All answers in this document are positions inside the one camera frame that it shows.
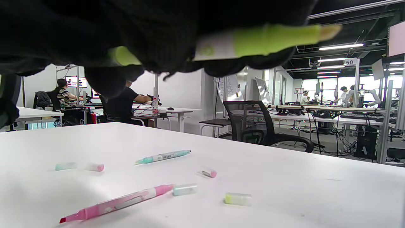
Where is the person's left hand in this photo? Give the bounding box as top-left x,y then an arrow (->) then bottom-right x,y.
0,74 -> 22,129

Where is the person's right hand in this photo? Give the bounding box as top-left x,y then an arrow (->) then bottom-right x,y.
0,0 -> 317,99

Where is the pink highlighter cap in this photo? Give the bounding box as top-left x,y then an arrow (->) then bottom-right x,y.
199,168 -> 218,179
84,163 -> 105,172

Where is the green double-ended highlighter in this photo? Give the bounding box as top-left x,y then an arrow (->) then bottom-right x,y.
109,24 -> 343,67

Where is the teal double-ended highlighter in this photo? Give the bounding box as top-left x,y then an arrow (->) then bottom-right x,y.
134,150 -> 192,165

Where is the pink double-ended highlighter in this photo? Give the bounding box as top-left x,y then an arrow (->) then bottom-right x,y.
59,184 -> 175,224

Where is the green highlighter cap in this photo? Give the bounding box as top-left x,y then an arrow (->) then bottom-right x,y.
224,193 -> 253,207

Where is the white side table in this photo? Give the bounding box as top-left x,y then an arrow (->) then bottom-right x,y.
14,106 -> 64,124

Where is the black backpack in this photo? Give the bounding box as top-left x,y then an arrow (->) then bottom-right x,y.
33,91 -> 53,110

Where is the white framed partition panel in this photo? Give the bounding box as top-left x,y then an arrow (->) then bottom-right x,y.
76,65 -> 159,127

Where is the tilted whiteboard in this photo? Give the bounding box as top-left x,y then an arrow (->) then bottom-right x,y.
216,74 -> 241,102

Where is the white cart with brown top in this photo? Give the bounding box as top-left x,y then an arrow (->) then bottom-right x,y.
199,118 -> 233,138

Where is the black mesh office chair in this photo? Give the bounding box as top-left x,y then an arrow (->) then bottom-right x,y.
223,100 -> 315,153

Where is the long white office desk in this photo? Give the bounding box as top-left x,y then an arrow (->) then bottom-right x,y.
247,104 -> 396,165

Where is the group of ceiling lights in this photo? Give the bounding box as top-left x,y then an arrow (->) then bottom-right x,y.
316,42 -> 405,78

